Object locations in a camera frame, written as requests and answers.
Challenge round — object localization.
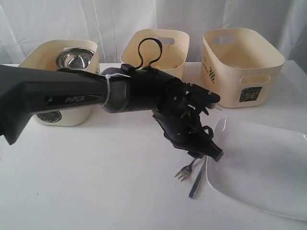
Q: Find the white backdrop curtain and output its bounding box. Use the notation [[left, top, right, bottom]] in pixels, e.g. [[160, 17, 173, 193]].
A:
[[0, 0, 307, 69]]

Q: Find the cream bin with square mark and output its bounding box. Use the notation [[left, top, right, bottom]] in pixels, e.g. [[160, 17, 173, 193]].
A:
[[201, 28, 285, 108]]

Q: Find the white rectangular plate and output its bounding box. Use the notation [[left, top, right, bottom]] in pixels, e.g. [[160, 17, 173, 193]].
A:
[[206, 118, 307, 220]]

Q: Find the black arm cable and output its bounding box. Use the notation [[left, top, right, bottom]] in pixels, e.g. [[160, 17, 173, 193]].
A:
[[138, 37, 163, 70]]

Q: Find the steel knife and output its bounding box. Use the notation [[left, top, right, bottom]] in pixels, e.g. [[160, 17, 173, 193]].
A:
[[189, 156, 207, 199]]

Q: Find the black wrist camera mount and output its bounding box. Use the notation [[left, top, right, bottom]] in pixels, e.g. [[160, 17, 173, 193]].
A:
[[184, 83, 221, 110]]

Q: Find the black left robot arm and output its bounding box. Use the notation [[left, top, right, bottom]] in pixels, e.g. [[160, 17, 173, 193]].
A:
[[0, 64, 223, 161]]

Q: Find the steel fork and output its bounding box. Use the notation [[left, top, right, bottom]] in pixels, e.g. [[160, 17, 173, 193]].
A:
[[175, 158, 197, 182]]

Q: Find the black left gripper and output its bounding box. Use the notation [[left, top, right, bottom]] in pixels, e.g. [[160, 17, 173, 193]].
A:
[[152, 95, 224, 162]]

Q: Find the cream bin with triangle mark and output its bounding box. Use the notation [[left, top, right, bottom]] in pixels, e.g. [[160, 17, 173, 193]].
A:
[[120, 29, 190, 79]]

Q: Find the steel bowl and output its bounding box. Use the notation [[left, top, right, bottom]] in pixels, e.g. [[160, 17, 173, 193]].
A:
[[55, 47, 94, 70]]

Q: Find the cream bin with circle mark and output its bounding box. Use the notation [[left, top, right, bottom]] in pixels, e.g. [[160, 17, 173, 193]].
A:
[[19, 40, 100, 127]]

